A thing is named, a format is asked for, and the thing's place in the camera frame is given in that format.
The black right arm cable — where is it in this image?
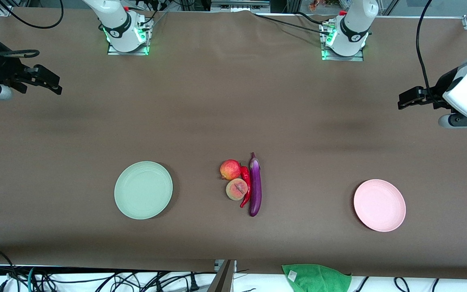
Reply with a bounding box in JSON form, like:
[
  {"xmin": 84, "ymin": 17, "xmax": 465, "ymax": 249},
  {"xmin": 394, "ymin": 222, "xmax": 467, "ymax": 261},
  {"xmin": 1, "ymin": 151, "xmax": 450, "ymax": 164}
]
[{"xmin": 0, "ymin": 0, "xmax": 64, "ymax": 59}]

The grey metal profile bar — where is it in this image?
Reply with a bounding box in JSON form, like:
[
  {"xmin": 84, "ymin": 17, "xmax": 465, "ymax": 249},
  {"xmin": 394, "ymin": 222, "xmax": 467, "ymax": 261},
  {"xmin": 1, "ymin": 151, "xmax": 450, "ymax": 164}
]
[{"xmin": 207, "ymin": 260, "xmax": 237, "ymax": 292}]

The green cloth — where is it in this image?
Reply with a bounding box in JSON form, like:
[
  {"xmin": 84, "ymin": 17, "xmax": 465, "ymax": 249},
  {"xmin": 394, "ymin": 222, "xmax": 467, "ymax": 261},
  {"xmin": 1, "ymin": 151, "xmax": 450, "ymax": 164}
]
[{"xmin": 281, "ymin": 264, "xmax": 352, "ymax": 292}]

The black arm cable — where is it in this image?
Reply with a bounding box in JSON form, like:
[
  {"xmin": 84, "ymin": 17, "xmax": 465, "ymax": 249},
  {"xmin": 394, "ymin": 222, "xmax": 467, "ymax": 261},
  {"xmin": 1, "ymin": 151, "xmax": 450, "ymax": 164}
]
[
  {"xmin": 0, "ymin": 0, "xmax": 64, "ymax": 59},
  {"xmin": 416, "ymin": 0, "xmax": 441, "ymax": 102}
]

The grey control box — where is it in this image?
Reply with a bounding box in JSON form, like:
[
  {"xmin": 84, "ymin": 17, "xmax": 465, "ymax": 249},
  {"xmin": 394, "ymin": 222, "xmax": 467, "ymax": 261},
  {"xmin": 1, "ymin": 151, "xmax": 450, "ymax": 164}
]
[{"xmin": 210, "ymin": 0, "xmax": 271, "ymax": 13}]

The pale green round plate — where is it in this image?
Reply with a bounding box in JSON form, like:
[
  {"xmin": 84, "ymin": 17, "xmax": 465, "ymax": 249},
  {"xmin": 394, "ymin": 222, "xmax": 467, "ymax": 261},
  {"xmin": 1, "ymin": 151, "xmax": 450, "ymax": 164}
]
[{"xmin": 114, "ymin": 161, "xmax": 174, "ymax": 220}]

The brown table cover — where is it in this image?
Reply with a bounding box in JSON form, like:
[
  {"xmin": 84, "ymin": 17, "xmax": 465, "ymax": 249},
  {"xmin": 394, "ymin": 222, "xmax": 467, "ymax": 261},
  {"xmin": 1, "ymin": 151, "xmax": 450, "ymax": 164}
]
[{"xmin": 0, "ymin": 7, "xmax": 467, "ymax": 280}]

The purple eggplant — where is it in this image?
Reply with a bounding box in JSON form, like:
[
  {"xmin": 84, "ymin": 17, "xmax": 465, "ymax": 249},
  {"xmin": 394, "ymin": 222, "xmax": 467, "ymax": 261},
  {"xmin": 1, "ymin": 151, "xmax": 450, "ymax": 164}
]
[{"xmin": 248, "ymin": 152, "xmax": 262, "ymax": 217}]

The red pomegranate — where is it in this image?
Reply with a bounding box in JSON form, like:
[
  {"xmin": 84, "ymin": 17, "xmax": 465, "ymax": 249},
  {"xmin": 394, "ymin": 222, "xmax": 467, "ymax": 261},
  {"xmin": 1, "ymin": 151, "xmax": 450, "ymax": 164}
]
[{"xmin": 220, "ymin": 159, "xmax": 242, "ymax": 181}]

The red chili pepper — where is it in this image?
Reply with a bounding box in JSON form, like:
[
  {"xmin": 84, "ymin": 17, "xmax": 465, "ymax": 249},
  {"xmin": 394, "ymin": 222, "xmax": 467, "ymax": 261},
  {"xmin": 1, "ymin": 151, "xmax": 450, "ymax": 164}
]
[{"xmin": 239, "ymin": 165, "xmax": 253, "ymax": 208}]

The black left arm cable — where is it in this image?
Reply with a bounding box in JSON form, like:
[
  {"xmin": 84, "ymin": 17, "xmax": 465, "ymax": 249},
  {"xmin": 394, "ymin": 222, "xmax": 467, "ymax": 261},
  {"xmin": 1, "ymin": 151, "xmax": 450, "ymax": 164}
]
[{"xmin": 416, "ymin": 0, "xmax": 441, "ymax": 102}]

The pink round plate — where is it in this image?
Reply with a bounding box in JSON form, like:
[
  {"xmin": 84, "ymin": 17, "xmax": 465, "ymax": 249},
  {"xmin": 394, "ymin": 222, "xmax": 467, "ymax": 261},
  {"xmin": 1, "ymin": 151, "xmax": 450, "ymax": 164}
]
[{"xmin": 353, "ymin": 179, "xmax": 406, "ymax": 232}]

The yellow pink peach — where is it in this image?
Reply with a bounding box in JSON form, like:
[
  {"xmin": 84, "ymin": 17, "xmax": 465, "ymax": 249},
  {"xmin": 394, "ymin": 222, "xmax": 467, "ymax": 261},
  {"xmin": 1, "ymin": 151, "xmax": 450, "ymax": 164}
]
[{"xmin": 226, "ymin": 178, "xmax": 248, "ymax": 201}]

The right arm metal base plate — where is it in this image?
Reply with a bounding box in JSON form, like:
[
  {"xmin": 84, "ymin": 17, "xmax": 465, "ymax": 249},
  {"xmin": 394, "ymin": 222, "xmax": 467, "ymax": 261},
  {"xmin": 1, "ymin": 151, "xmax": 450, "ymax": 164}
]
[{"xmin": 107, "ymin": 22, "xmax": 151, "ymax": 56}]

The black base supply cable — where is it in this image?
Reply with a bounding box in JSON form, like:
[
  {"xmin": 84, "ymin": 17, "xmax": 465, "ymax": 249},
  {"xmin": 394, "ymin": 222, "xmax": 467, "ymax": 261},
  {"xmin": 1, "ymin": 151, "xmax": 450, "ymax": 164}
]
[{"xmin": 254, "ymin": 12, "xmax": 331, "ymax": 35}]

